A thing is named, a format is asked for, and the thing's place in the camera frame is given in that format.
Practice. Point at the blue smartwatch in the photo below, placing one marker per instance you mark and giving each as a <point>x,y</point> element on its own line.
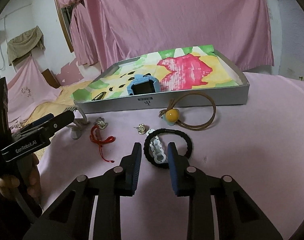
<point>142,80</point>

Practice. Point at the beige hanging cloth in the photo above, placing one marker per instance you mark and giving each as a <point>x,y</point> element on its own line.
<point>24,42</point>

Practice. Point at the pink bed cloth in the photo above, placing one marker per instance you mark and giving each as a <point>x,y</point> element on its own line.
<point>29,80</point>

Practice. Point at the white hair clip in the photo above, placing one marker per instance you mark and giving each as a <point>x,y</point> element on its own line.
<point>158,152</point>

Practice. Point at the person's left hand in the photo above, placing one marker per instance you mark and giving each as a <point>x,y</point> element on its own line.
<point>33,177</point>

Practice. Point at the pink backdrop sheet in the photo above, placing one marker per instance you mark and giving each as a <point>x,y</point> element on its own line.
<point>179,17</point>

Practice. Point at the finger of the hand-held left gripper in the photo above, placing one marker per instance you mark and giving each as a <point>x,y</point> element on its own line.
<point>43,120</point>
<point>62,120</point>

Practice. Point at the pink tied curtain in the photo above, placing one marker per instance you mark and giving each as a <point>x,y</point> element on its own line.
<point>84,30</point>

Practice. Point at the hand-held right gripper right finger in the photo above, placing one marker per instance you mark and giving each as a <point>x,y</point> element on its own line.
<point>172,170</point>

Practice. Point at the colourful painted paper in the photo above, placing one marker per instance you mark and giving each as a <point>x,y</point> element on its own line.
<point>191,70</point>

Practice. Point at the pink tablecloth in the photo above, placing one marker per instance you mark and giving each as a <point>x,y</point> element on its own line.
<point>241,142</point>

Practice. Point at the wooden window frame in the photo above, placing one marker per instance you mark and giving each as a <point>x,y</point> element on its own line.
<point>64,30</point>

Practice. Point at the grey hair claw clip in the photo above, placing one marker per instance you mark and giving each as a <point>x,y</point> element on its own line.
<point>75,132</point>

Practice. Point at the yellow blanket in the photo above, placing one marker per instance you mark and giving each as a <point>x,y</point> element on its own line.
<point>67,92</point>

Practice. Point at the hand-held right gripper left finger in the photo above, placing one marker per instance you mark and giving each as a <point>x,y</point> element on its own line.
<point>136,177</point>

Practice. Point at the grey cardboard box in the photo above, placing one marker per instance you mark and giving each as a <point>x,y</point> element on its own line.
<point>191,97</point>

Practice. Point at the wooden headboard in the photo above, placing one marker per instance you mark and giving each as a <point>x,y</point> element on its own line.
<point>50,77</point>

